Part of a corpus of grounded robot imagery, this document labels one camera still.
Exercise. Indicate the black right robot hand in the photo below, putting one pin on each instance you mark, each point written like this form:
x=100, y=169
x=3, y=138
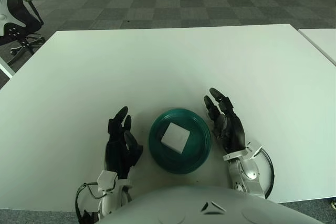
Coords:
x=232, y=132

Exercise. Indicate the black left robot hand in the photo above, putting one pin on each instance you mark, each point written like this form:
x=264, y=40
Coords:
x=118, y=153

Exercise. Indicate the white square charger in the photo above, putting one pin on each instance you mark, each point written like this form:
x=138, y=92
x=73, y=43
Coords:
x=175, y=137

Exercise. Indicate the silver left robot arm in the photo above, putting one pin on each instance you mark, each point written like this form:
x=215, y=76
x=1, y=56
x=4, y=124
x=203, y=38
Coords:
x=110, y=203

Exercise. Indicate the dark green round plate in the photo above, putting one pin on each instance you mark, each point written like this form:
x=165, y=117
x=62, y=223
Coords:
x=197, y=142

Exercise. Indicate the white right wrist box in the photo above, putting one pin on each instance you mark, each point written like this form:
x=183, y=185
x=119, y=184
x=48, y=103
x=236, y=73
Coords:
x=254, y=150

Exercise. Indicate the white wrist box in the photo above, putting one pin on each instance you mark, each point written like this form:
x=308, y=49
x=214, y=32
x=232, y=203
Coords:
x=106, y=179
x=254, y=150

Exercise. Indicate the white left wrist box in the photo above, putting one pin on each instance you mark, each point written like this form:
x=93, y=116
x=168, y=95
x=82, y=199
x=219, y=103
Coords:
x=106, y=179

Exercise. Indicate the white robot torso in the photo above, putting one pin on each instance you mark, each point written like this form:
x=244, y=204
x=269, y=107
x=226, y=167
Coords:
x=183, y=208

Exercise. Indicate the white side table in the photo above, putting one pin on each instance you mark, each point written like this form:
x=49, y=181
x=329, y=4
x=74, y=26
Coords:
x=323, y=40

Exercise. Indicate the black office chair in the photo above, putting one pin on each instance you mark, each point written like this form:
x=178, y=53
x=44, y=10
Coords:
x=15, y=16

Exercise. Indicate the white desk frame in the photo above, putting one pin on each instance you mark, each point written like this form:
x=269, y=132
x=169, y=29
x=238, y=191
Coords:
x=5, y=69

